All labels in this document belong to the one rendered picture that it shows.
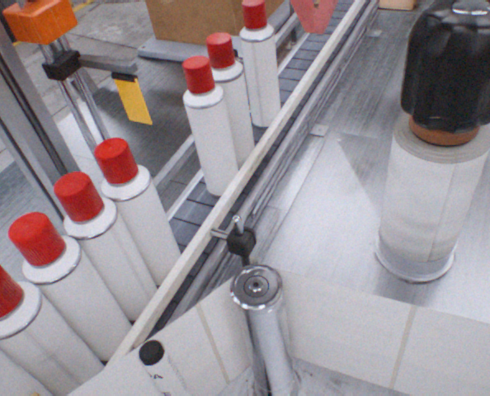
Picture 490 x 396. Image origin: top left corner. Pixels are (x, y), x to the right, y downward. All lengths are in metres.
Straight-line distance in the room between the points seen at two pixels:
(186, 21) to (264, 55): 0.46
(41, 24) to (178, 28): 0.71
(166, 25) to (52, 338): 0.87
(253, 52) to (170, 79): 0.41
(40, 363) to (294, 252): 0.31
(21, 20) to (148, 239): 0.24
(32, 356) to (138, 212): 0.16
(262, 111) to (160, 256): 0.32
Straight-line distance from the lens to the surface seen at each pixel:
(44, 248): 0.39
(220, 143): 0.57
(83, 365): 0.48
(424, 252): 0.51
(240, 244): 0.53
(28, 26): 0.46
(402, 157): 0.43
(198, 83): 0.53
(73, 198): 0.40
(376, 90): 0.93
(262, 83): 0.70
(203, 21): 1.08
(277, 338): 0.35
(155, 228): 0.48
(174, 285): 0.53
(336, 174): 0.66
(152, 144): 0.86
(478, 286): 0.56
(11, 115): 0.52
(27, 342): 0.41
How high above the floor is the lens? 1.33
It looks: 45 degrees down
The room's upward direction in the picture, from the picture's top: 10 degrees counter-clockwise
